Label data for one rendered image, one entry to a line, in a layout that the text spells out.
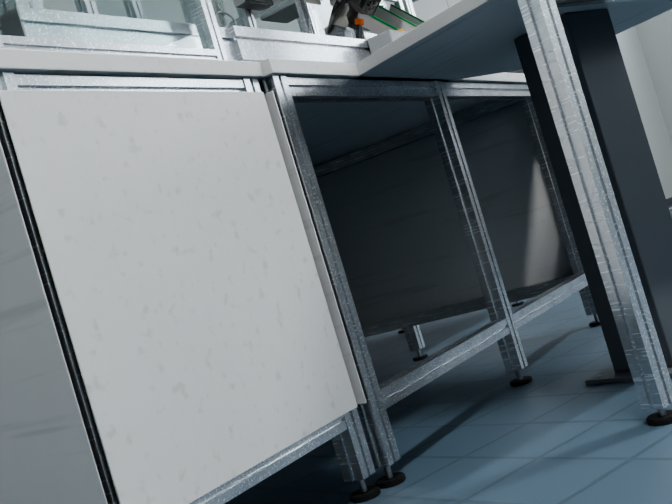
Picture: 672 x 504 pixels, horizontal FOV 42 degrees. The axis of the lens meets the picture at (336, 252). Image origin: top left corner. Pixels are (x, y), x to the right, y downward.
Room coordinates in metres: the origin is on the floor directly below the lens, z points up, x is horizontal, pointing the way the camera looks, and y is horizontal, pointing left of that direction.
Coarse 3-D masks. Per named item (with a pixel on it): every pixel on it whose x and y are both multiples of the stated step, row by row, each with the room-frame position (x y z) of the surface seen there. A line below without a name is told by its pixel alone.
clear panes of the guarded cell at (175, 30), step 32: (0, 0) 1.27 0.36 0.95; (32, 0) 1.32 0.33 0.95; (64, 0) 1.37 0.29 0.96; (96, 0) 1.43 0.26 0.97; (128, 0) 1.49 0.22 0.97; (160, 0) 1.56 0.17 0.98; (192, 0) 1.63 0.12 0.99; (0, 32) 1.26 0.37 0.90; (32, 32) 1.31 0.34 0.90; (64, 32) 1.36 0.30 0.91; (96, 32) 1.41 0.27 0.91; (128, 32) 1.47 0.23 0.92; (160, 32) 1.54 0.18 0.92; (192, 32) 1.61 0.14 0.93
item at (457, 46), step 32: (480, 0) 1.65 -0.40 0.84; (512, 0) 1.69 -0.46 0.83; (640, 0) 2.06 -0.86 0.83; (416, 32) 1.79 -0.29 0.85; (448, 32) 1.79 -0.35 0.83; (480, 32) 1.89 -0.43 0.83; (512, 32) 1.99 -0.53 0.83; (384, 64) 1.92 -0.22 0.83; (416, 64) 2.02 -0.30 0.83; (448, 64) 2.14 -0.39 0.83; (480, 64) 2.27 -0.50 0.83; (512, 64) 2.42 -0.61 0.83
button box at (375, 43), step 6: (390, 30) 2.16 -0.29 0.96; (396, 30) 2.19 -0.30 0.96; (378, 36) 2.18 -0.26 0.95; (384, 36) 2.17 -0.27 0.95; (390, 36) 2.16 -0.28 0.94; (396, 36) 2.18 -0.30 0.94; (372, 42) 2.19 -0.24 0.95; (378, 42) 2.18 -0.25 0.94; (384, 42) 2.17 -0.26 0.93; (390, 42) 2.16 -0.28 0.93; (372, 48) 2.19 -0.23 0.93; (378, 48) 2.18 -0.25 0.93
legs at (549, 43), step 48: (528, 0) 1.59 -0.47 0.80; (576, 0) 1.65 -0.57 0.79; (624, 0) 1.79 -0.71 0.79; (528, 48) 2.04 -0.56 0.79; (576, 48) 1.94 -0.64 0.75; (576, 96) 1.58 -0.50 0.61; (624, 96) 2.01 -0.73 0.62; (576, 144) 1.58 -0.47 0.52; (624, 144) 1.98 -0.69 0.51; (576, 192) 1.60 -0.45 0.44; (624, 192) 1.95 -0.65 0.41; (576, 240) 2.06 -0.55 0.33; (624, 240) 1.59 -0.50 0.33; (624, 288) 1.57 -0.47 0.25; (624, 336) 1.59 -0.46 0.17
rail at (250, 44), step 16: (240, 32) 1.77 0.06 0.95; (256, 32) 1.82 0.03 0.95; (272, 32) 1.87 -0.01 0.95; (288, 32) 1.92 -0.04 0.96; (240, 48) 1.76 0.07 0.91; (256, 48) 1.80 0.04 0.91; (272, 48) 1.85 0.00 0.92; (288, 48) 1.90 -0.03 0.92; (304, 48) 1.95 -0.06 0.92; (320, 48) 2.01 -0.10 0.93; (336, 48) 2.07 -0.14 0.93; (352, 48) 2.15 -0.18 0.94; (368, 48) 2.21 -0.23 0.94
